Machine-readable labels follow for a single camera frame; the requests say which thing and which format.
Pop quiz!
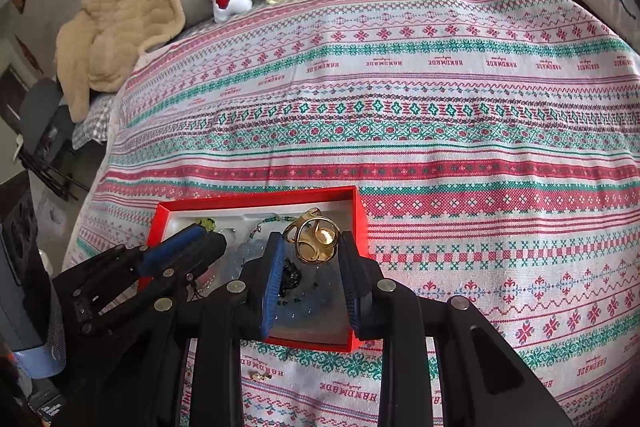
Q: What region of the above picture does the black bead flower ornament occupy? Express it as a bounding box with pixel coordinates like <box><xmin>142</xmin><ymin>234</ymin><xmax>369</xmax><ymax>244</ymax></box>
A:
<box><xmin>278</xmin><ymin>259</ymin><xmax>303</xmax><ymax>306</ymax></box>

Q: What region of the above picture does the light blue bead bracelet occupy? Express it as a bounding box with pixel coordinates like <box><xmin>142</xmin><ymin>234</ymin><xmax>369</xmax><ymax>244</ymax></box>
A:
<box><xmin>214</xmin><ymin>238</ymin><xmax>352</xmax><ymax>338</ymax></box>

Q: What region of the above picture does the gold ornate ring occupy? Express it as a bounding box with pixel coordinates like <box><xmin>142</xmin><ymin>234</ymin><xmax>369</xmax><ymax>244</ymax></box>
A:
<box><xmin>282</xmin><ymin>207</ymin><xmax>343</xmax><ymax>265</ymax></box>

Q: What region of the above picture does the red cardboard jewelry box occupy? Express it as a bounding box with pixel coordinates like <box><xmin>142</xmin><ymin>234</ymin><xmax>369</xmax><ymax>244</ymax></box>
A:
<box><xmin>148</xmin><ymin>186</ymin><xmax>368</xmax><ymax>353</ymax></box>

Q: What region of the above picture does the small gold earring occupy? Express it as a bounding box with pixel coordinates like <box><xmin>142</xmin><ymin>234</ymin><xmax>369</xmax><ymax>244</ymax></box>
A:
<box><xmin>250</xmin><ymin>372</ymin><xmax>272</xmax><ymax>381</ymax></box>

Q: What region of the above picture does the black chair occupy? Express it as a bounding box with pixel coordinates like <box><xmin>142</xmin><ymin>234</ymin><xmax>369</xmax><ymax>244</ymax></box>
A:
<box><xmin>17</xmin><ymin>78</ymin><xmax>89</xmax><ymax>202</ymax></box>

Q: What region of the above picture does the patterned handmade bedspread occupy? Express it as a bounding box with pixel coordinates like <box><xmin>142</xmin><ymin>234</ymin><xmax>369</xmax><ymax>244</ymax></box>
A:
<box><xmin>64</xmin><ymin>0</ymin><xmax>639</xmax><ymax>426</ymax></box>

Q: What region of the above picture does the beige fleece blanket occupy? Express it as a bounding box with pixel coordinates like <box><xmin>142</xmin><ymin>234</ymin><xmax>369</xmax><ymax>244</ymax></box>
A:
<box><xmin>55</xmin><ymin>0</ymin><xmax>186</xmax><ymax>124</ymax></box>

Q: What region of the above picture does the green dark bead bracelet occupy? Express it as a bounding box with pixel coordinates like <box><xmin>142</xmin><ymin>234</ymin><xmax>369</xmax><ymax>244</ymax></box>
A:
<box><xmin>246</xmin><ymin>213</ymin><xmax>302</xmax><ymax>243</ymax></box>

